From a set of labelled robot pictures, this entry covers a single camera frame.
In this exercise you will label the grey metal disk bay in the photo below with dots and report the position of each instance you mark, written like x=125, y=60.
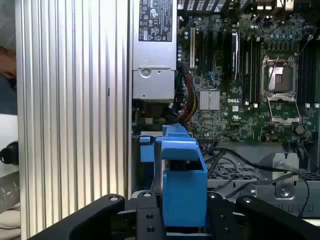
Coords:
x=285, y=185

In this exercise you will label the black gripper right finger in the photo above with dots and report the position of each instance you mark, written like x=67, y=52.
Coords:
x=220, y=220

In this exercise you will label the CPU socket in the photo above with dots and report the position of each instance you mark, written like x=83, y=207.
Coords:
x=278, y=77

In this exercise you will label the metal socket cover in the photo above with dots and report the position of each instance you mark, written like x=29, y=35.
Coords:
x=283, y=119

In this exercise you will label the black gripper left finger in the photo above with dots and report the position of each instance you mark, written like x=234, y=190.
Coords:
x=147, y=220

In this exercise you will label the thin metal locking lever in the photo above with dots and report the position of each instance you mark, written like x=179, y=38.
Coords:
x=273, y=72

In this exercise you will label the green motherboard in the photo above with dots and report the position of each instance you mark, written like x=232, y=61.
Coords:
x=225, y=120

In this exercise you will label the white expansion slot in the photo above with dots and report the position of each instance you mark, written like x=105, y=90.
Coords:
x=192, y=47

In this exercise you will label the silver power supply unit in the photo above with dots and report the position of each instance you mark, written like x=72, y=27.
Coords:
x=153, y=55

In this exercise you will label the silver chipset heatsink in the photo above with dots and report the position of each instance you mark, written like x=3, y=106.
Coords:
x=209, y=100

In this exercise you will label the black open PC case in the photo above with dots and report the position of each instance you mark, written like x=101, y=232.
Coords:
x=287, y=200

